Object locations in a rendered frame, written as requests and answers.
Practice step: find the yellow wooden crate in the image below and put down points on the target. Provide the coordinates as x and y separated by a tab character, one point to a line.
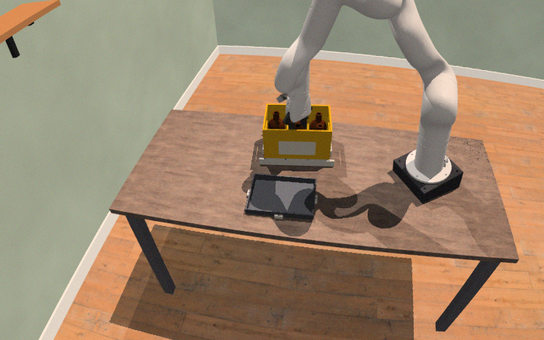
296	144

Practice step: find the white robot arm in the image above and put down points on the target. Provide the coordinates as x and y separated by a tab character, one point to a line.
440	93

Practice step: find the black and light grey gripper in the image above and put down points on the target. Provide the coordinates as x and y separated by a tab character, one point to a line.
297	109

